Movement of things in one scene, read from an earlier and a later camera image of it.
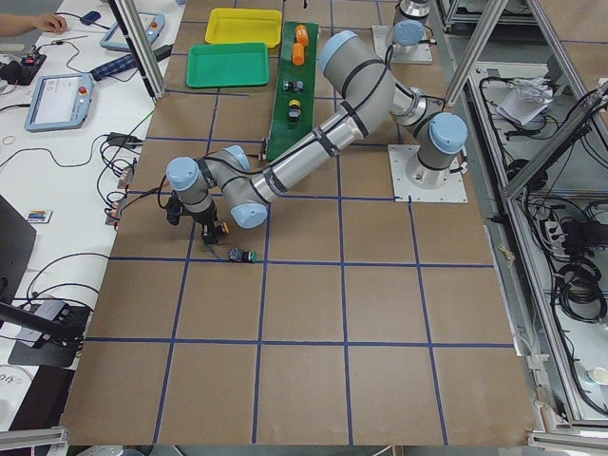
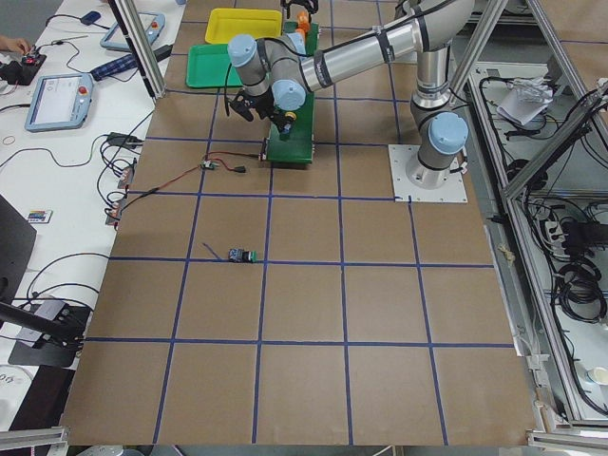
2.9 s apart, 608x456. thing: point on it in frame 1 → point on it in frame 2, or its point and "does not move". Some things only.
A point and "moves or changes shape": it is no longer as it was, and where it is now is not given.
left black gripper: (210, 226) → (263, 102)
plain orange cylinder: (298, 53) moves or changes shape
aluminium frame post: (142, 43) does not move
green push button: (237, 255) does not move
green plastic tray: (227, 65) does not move
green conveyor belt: (283, 133) does not move
